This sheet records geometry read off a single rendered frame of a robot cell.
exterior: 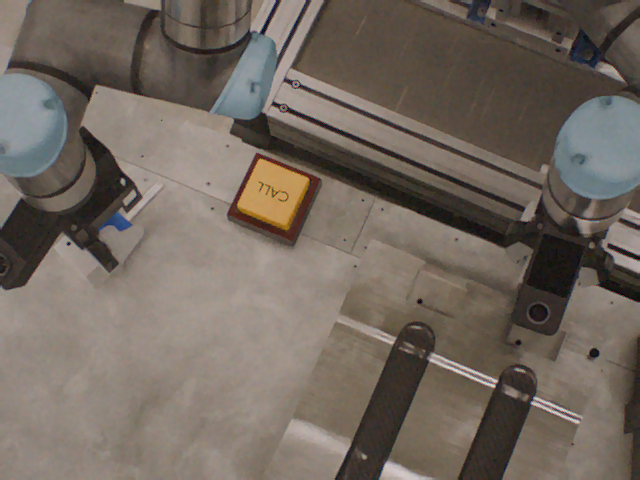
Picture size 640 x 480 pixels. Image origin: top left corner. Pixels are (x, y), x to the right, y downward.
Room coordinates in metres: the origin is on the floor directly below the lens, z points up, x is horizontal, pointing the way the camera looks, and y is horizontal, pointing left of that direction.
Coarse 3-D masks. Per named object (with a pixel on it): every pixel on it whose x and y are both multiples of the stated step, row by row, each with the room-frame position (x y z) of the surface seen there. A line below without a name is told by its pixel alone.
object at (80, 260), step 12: (156, 180) 0.49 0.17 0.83; (144, 192) 0.48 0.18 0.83; (156, 192) 0.47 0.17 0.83; (144, 204) 0.46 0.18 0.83; (120, 216) 0.45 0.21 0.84; (132, 216) 0.45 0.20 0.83; (120, 228) 0.44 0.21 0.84; (60, 240) 0.43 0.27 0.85; (60, 252) 0.42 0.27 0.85; (72, 252) 0.41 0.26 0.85; (84, 252) 0.41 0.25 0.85; (72, 264) 0.40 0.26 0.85; (84, 264) 0.40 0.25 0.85; (96, 264) 0.40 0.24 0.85; (84, 276) 0.39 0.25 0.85; (96, 276) 0.39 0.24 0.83; (108, 276) 0.40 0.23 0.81; (96, 288) 0.39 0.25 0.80
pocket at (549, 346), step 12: (564, 324) 0.25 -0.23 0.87; (516, 336) 0.25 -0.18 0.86; (528, 336) 0.25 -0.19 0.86; (540, 336) 0.24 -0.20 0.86; (552, 336) 0.24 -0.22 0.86; (564, 336) 0.24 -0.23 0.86; (528, 348) 0.23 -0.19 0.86; (540, 348) 0.23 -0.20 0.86; (552, 348) 0.23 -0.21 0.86; (552, 360) 0.22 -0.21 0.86
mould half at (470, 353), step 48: (384, 288) 0.31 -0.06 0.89; (480, 288) 0.30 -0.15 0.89; (336, 336) 0.27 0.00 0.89; (384, 336) 0.26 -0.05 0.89; (480, 336) 0.25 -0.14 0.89; (576, 336) 0.23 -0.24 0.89; (336, 384) 0.22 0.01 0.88; (432, 384) 0.21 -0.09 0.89; (480, 384) 0.20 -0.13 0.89; (576, 384) 0.19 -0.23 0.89; (288, 432) 0.19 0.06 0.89; (336, 432) 0.18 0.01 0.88; (432, 432) 0.16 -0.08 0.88; (528, 432) 0.15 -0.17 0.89
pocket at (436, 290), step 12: (420, 276) 0.33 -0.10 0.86; (432, 276) 0.32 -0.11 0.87; (444, 276) 0.32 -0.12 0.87; (420, 288) 0.31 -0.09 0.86; (432, 288) 0.31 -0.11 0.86; (444, 288) 0.31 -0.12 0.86; (456, 288) 0.31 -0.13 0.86; (408, 300) 0.30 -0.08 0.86; (420, 300) 0.30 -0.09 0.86; (432, 300) 0.30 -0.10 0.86; (444, 300) 0.30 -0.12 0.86; (456, 300) 0.29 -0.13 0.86; (444, 312) 0.28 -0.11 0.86; (456, 312) 0.28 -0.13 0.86
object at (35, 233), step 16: (16, 208) 0.42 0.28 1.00; (32, 208) 0.42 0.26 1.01; (16, 224) 0.41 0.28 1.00; (32, 224) 0.40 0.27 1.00; (48, 224) 0.40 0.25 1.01; (64, 224) 0.40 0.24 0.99; (0, 240) 0.40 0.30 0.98; (16, 240) 0.39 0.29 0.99; (32, 240) 0.39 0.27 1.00; (48, 240) 0.39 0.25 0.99; (0, 256) 0.38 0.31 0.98; (16, 256) 0.38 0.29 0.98; (32, 256) 0.38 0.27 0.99; (0, 272) 0.37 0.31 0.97; (16, 272) 0.37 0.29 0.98; (32, 272) 0.37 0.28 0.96
